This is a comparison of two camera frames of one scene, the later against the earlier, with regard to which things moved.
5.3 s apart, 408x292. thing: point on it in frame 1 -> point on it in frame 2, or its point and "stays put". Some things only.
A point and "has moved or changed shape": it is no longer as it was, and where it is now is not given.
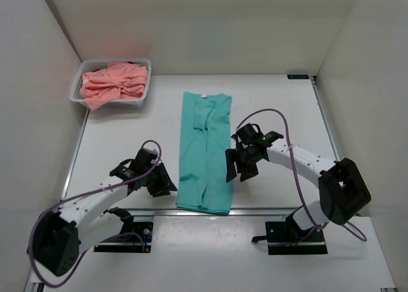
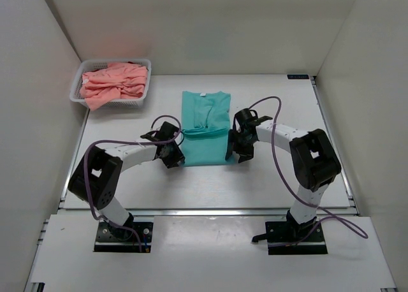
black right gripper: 232,156 -> 243,155
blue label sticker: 298,76 stays put
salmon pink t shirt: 106,86 stays put
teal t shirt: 205,136 has moved or changed shape
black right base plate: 286,238 stays put
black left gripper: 166,182 -> 178,156
